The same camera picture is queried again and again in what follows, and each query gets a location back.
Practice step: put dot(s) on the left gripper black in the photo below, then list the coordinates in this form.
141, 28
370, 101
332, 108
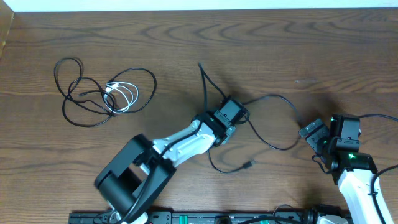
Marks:
232, 131

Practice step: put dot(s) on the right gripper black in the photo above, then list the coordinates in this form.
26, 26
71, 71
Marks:
313, 137

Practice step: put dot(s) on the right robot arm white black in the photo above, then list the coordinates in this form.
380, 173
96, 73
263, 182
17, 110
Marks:
355, 173

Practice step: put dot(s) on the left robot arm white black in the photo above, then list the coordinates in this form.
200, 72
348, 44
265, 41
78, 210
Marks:
138, 173

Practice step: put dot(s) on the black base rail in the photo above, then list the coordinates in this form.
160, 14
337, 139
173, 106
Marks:
282, 214

